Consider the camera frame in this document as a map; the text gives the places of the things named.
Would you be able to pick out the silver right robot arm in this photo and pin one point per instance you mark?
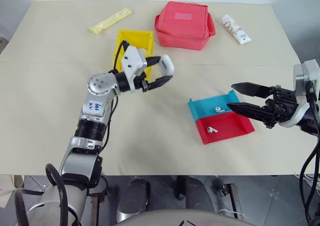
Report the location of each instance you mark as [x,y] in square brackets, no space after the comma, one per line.
[311,124]

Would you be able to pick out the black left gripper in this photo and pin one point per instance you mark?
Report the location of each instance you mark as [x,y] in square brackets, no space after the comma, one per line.
[142,82]

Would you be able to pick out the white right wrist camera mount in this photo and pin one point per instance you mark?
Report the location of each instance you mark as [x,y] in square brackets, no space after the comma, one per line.
[303,71]

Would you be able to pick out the yellow plastic tray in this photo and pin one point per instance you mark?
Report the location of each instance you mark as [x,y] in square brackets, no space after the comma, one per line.
[135,38]

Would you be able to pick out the pale yellow plastic packet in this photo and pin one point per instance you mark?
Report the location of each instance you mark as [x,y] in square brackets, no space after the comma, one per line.
[110,21]

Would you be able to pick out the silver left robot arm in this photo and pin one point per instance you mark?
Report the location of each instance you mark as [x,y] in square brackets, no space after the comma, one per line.
[97,86]

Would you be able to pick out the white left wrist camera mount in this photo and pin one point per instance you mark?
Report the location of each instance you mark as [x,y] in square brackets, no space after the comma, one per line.
[132,58]

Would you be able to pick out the red plastic tray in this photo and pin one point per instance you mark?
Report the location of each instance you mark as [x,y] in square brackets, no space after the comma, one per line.
[230,126]

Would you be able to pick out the white earbud charging case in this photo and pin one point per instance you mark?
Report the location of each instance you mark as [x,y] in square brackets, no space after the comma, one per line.
[167,64]

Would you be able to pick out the dark rounded shape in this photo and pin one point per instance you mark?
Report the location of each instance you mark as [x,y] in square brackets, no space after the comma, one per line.
[135,198]

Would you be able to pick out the white earbud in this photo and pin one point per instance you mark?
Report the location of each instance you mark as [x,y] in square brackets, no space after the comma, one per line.
[211,130]
[218,109]

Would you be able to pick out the red fabric pouch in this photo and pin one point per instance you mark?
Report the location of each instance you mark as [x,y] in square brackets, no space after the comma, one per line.
[182,28]

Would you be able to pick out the white Dove tube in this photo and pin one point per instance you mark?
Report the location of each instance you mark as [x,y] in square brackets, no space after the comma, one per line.
[236,29]

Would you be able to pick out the blue plastic tray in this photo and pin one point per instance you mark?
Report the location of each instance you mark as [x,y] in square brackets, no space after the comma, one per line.
[207,106]

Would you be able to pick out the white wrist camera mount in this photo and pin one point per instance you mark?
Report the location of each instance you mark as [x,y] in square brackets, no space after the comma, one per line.
[132,58]
[303,71]

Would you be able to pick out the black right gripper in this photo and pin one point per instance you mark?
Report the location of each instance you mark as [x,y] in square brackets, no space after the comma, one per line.
[285,101]

